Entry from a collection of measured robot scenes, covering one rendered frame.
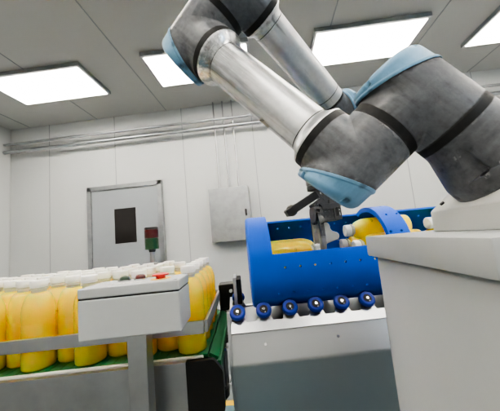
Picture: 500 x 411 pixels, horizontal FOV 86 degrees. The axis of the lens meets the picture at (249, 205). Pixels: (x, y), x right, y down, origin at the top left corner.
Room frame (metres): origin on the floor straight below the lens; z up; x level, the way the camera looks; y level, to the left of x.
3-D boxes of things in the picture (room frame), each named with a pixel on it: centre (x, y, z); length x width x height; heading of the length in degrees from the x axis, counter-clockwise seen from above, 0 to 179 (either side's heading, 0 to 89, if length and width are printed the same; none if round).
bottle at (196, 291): (0.73, 0.18, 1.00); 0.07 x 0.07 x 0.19
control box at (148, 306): (0.60, 0.26, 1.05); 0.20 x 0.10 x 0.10; 92
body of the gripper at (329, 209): (0.85, -0.23, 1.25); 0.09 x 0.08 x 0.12; 92
